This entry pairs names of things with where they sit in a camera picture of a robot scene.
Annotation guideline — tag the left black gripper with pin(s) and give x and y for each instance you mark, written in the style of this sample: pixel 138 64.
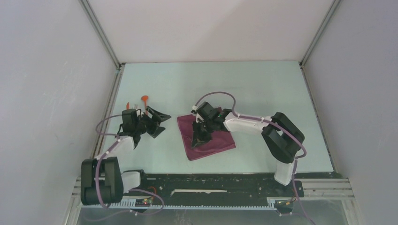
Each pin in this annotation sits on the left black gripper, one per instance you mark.
pixel 155 115

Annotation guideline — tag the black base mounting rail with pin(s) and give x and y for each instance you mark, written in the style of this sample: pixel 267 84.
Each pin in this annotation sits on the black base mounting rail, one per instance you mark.
pixel 204 188

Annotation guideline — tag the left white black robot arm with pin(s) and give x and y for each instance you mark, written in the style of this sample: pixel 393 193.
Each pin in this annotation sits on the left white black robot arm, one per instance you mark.
pixel 105 178

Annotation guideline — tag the orange plastic spoon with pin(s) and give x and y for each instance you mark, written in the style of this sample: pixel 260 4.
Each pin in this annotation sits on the orange plastic spoon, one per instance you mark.
pixel 145 98

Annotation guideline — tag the white cable duct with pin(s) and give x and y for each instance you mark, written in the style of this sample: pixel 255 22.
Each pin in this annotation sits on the white cable duct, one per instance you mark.
pixel 139 204

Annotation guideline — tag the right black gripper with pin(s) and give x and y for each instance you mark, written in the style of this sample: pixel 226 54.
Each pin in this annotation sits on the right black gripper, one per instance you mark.
pixel 198 138

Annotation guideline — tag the maroon cloth napkin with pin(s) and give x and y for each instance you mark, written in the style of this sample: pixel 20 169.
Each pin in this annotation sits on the maroon cloth napkin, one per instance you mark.
pixel 221 141

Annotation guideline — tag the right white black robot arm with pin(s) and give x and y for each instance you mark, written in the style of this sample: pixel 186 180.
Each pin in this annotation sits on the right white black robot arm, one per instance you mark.
pixel 281 136

